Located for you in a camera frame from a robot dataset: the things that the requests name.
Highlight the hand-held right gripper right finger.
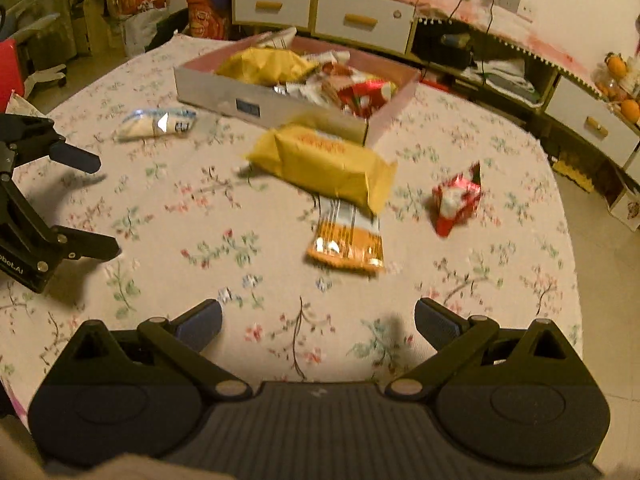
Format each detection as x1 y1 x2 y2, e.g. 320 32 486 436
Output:
385 296 576 401

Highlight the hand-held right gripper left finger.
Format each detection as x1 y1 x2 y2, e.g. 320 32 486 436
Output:
65 298 253 401

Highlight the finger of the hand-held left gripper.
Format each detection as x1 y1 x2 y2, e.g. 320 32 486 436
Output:
0 113 102 176
0 170 123 264

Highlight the pink cardboard box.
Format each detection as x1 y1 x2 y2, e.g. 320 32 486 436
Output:
173 35 422 147

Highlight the large yellow snack packet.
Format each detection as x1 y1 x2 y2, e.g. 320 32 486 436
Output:
216 47 318 86
246 125 399 215

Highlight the small red snack packet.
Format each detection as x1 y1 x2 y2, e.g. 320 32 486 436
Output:
336 79 398 118

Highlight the white packet orange label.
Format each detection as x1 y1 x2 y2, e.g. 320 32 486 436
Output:
305 50 353 78

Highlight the floral cloth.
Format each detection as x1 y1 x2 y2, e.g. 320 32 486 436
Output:
5 91 38 117

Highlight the clear packet white filling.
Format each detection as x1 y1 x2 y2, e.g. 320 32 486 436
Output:
112 106 198 143

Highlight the white swivel chair base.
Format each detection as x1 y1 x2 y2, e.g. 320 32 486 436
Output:
20 62 68 93

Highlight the red chair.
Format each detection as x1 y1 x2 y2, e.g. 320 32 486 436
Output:
0 37 18 113

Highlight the red white snack packet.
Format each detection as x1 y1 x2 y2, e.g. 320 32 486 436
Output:
431 161 483 237

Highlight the orange white snack packet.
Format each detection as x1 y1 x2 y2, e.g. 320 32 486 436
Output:
305 195 387 277

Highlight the white paper bag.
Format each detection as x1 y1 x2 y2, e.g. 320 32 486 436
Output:
122 7 171 58

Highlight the wooden bookshelf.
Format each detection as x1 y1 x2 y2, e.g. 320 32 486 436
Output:
65 0 166 56

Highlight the black flat panel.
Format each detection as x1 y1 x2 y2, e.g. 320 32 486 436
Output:
145 10 188 53

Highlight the red printed bucket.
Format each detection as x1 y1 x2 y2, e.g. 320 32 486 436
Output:
186 0 231 41

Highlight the yellow toothed mat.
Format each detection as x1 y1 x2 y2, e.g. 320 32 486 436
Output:
555 157 596 193

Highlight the white printed storage box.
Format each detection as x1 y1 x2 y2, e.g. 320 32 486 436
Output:
607 180 640 231

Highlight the low wooden cabinet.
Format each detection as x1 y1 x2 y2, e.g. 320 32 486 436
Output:
410 10 640 186

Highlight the stack of papers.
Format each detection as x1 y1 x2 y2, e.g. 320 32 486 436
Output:
460 57 543 106

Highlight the black box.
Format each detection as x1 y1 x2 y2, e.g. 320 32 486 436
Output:
412 20 476 68

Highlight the pink cloth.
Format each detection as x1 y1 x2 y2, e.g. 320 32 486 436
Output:
390 0 608 91

